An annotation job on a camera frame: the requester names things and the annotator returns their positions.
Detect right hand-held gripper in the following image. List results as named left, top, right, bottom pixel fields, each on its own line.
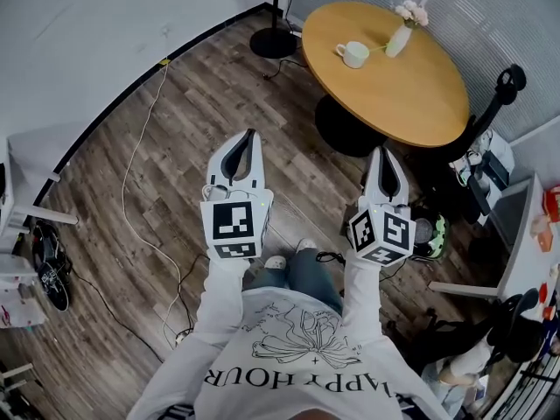
left=346, top=146, right=417, bottom=267

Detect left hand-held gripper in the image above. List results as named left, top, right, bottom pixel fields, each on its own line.
left=199, top=128, right=275, bottom=261

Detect white mug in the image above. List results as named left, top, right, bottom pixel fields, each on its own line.
left=335, top=40, right=371, bottom=69

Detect person's left forearm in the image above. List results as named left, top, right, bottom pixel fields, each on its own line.
left=191, top=247, right=256, bottom=347

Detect person's right forearm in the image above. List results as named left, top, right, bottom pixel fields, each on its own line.
left=339, top=251, right=387, bottom=339

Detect black round table base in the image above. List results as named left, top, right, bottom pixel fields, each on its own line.
left=314, top=94, right=389, bottom=158

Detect black green round device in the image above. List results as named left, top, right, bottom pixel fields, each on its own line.
left=409, top=214, right=449, bottom=261

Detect person's legs in jeans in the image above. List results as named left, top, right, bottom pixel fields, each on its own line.
left=249, top=247, right=345, bottom=315

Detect black standing fan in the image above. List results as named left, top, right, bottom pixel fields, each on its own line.
left=242, top=0, right=304, bottom=60

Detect white ribbed vase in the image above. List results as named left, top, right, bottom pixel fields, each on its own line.
left=384, top=23, right=414, bottom=59

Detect white desk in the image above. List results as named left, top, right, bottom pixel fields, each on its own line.
left=428, top=171, right=560, bottom=302

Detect black office chair with headrest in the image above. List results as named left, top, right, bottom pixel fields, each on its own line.
left=445, top=64, right=527, bottom=225

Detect pink white flower bouquet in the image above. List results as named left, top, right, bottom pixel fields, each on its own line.
left=395, top=0, right=430, bottom=29

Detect black mesh office chair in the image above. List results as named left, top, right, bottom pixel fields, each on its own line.
left=393, top=286, right=547, bottom=368

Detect person's torso in white shirt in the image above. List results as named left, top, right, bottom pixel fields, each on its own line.
left=130, top=287, right=452, bottom=420

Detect white shelf unit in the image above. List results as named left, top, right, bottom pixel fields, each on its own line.
left=0, top=136, right=80, bottom=253

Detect black sneaker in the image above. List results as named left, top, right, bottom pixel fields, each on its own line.
left=31, top=220, right=72, bottom=312

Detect coiled black cable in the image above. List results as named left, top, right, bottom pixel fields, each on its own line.
left=315, top=250, right=347, bottom=265

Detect black fan power cable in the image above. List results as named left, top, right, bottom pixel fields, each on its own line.
left=261, top=58, right=308, bottom=81

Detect long white floor cable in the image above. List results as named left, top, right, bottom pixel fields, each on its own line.
left=121, top=61, right=187, bottom=350

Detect long black floor cable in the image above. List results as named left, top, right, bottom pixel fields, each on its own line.
left=68, top=254, right=211, bottom=363

